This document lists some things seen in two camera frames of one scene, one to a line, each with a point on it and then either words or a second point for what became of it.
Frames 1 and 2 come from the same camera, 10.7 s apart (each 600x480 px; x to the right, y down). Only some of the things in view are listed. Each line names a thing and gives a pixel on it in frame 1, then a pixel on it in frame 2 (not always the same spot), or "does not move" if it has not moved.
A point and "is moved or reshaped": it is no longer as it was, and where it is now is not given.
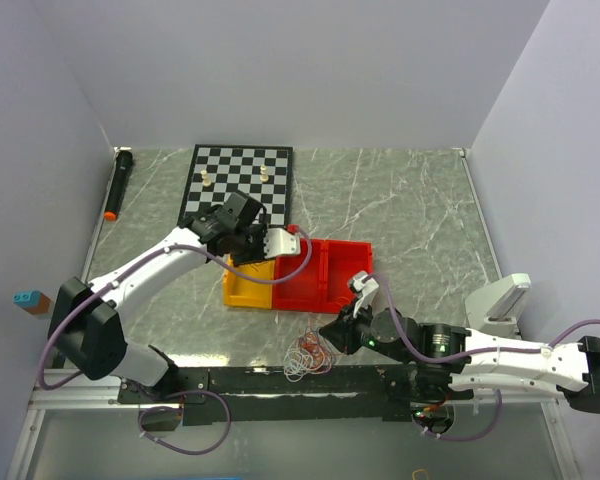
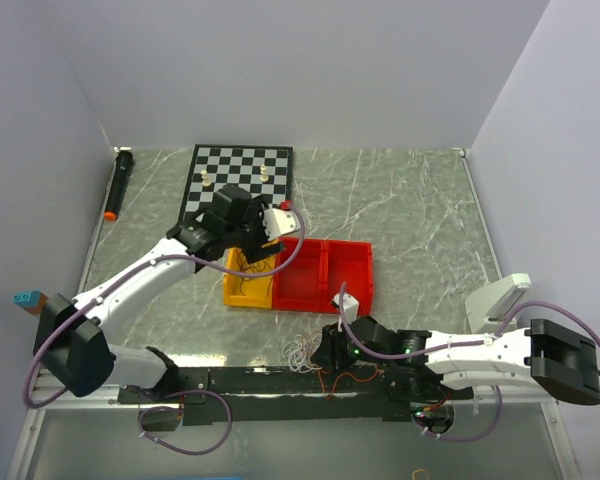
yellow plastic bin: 242,291 does not move
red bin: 306,291 does not move
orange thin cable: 312,354 is moved or reshaped
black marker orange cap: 122,167 does not move
